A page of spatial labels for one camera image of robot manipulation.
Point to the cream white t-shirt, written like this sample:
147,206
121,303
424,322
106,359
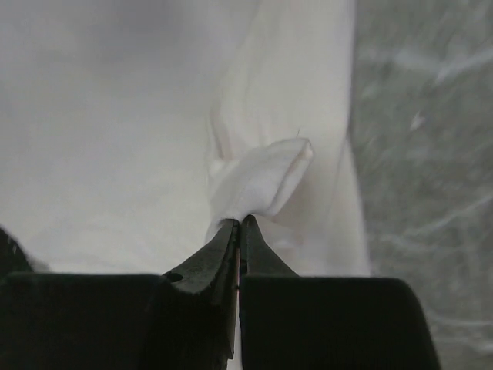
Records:
130,130

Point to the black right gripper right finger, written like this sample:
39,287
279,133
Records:
293,322

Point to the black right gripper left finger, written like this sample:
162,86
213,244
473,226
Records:
183,319

